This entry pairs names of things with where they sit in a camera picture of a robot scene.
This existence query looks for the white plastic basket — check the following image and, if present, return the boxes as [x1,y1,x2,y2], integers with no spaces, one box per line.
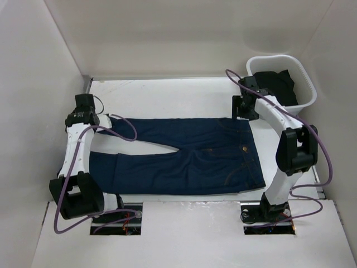
[246,54,317,115]

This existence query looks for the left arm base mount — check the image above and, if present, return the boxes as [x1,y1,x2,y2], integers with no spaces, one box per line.
[90,203,143,236]

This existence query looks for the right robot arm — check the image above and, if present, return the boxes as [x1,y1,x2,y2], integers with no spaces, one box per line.
[233,76,318,224]

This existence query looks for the blue denim trousers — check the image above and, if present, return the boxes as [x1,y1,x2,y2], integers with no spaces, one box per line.
[89,118,266,195]

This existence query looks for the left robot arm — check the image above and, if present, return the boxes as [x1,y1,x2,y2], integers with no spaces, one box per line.
[49,94,125,223]

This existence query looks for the purple cable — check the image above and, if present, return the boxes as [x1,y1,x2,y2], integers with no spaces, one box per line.
[225,68,334,223]
[53,94,143,235]

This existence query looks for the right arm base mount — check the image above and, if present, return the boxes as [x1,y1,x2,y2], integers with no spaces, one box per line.
[240,202,295,235]

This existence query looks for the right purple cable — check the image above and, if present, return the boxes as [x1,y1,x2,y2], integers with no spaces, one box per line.
[225,68,334,223]

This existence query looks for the black trousers in basket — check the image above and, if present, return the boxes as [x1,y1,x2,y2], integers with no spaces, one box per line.
[253,70,298,106]

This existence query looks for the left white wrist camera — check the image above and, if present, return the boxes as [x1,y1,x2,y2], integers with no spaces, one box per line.
[98,114,116,129]

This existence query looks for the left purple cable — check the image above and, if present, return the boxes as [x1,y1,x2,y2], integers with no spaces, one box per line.
[53,94,143,235]

